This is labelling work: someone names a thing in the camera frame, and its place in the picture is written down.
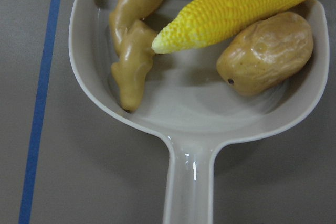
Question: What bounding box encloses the beige plastic dustpan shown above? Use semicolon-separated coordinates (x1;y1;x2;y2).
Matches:
69;0;330;223

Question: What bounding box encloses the tan toy ginger root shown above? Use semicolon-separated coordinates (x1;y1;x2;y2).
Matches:
109;0;163;112

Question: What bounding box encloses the brown toy potato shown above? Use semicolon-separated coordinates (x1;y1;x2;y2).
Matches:
216;12;314;96

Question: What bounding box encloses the yellow toy corn cob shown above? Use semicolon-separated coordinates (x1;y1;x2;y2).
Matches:
152;0;305;54

